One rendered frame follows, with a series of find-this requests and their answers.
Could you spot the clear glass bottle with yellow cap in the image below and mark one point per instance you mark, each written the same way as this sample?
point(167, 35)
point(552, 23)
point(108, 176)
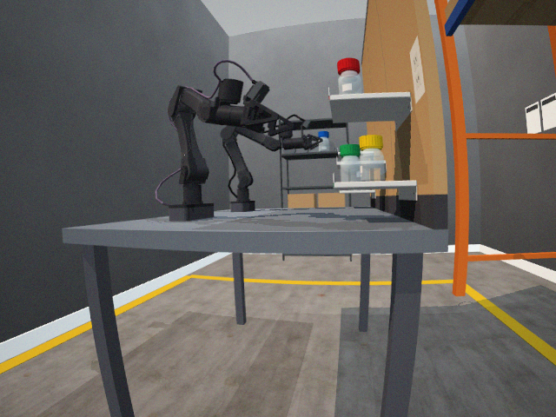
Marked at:
point(372, 159)

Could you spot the clear bottle with green cap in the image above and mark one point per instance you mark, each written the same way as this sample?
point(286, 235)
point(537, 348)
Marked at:
point(350, 163)

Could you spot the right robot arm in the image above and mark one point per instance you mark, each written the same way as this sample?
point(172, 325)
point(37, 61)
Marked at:
point(194, 168)

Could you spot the clear bottle with red cap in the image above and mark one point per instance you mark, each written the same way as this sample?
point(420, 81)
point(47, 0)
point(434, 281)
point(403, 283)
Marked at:
point(349, 80)

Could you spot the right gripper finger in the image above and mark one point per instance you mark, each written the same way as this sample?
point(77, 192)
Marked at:
point(252, 111)
point(272, 131)

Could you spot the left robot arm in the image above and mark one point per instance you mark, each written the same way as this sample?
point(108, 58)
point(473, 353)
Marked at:
point(245, 177)

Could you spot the white bottle with blue cap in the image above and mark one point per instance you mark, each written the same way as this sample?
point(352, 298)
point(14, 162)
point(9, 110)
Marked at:
point(324, 146)

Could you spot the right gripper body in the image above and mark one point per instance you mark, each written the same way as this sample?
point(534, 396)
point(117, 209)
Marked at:
point(236, 116)

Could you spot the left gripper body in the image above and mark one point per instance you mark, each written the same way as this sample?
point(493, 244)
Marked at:
point(297, 142)

